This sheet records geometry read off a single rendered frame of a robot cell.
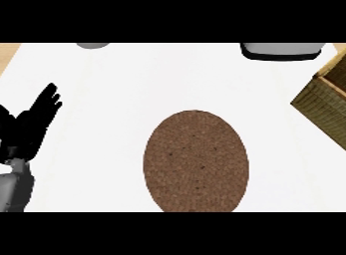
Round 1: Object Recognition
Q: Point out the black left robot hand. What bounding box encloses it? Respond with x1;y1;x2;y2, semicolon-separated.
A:
0;82;64;165

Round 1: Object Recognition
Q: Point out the brown oval placemat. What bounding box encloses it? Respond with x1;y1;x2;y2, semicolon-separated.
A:
142;110;250;213

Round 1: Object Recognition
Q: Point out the olive wicker basket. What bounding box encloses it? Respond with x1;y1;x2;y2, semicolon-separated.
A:
290;43;346;164

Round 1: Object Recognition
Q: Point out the small grey round object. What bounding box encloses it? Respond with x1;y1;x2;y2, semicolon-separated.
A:
76;43;111;50

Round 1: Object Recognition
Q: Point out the grey appliance with black base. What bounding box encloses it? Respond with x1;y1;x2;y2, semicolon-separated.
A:
238;43;324;62

